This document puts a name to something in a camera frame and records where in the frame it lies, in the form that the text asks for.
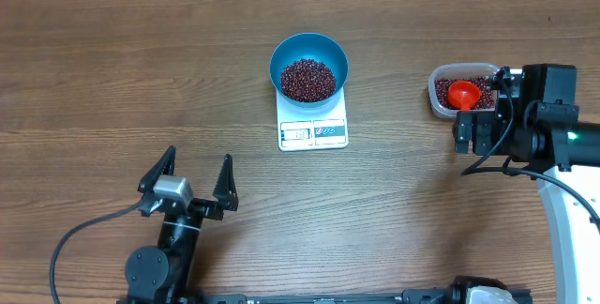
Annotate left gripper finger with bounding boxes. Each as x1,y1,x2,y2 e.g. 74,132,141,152
213,154,238,211
138,145,176,194

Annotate red scoop with blue handle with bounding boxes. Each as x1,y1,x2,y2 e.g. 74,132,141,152
447,81,481,111

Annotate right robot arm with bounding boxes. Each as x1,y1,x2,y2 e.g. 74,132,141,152
453,64,599,303

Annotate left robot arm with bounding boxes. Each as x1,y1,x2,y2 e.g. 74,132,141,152
119,146,238,304

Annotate white digital kitchen scale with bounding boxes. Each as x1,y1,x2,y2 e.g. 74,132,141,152
276,89,349,152

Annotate red beans in bowl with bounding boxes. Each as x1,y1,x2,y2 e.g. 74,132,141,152
280,59,337,102

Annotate blue bowl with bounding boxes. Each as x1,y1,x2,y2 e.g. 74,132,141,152
268,33,350,101

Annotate clear plastic container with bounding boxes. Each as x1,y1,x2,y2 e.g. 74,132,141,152
427,62,499,119

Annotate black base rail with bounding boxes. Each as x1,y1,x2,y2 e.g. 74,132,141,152
201,276,533,304

